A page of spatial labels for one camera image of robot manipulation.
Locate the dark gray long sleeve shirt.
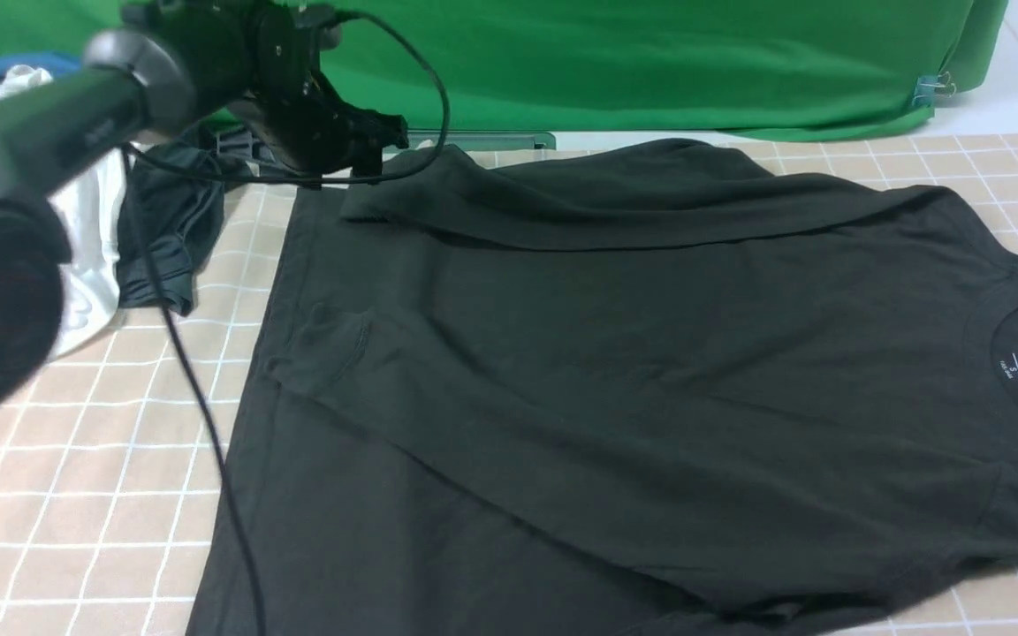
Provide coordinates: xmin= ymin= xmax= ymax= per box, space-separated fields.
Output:
xmin=229 ymin=140 xmax=1018 ymax=635

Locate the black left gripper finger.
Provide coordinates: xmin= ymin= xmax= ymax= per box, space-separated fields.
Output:
xmin=332 ymin=146 xmax=384 ymax=182
xmin=342 ymin=106 xmax=411 ymax=155

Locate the blue crumpled garment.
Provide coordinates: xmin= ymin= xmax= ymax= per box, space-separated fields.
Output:
xmin=0 ymin=51 xmax=81 ymax=83

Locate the dark gray crumpled garment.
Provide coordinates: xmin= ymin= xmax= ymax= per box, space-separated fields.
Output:
xmin=116 ymin=158 xmax=235 ymax=315

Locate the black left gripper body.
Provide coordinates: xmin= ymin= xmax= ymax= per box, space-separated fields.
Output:
xmin=229 ymin=4 xmax=360 ymax=173

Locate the metal binder clip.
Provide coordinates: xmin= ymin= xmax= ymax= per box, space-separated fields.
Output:
xmin=910 ymin=70 xmax=958 ymax=109

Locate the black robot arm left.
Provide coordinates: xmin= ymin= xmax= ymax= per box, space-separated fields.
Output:
xmin=0 ymin=1 xmax=409 ymax=404

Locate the white crumpled shirt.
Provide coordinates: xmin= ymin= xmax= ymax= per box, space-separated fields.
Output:
xmin=0 ymin=64 xmax=128 ymax=360

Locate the beige grid tablecloth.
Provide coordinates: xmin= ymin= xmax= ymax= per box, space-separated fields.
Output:
xmin=0 ymin=134 xmax=1018 ymax=635

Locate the green backdrop cloth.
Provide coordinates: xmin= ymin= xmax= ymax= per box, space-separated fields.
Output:
xmin=0 ymin=1 xmax=1007 ymax=144

